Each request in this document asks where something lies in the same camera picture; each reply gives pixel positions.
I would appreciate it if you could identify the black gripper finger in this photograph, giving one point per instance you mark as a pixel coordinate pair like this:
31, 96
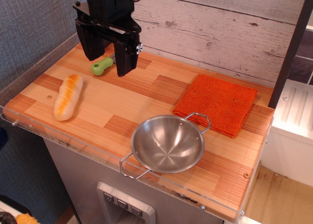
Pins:
92, 44
126, 57

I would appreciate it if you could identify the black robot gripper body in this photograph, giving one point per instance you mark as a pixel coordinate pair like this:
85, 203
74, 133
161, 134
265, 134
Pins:
112, 20

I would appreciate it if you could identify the orange towel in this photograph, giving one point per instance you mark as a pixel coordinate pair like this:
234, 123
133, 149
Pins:
225, 103

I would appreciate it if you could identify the toy bread loaf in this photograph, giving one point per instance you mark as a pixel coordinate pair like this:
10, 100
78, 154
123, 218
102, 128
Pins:
67, 99

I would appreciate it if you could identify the grey cabinet dispenser panel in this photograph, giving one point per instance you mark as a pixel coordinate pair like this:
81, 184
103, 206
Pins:
121, 208

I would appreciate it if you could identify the white toy sink unit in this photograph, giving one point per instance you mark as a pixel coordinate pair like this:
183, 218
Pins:
289, 145

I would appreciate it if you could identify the orange object bottom left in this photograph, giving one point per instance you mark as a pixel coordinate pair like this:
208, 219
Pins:
25, 219

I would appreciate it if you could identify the green-handled grey toy spatula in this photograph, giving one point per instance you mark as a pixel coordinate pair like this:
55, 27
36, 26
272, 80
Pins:
99, 67

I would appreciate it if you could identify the steel two-handled bowl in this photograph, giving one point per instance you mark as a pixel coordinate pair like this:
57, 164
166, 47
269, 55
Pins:
168, 144

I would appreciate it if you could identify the dark right frame post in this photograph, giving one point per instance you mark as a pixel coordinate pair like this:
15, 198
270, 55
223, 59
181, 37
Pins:
291, 52

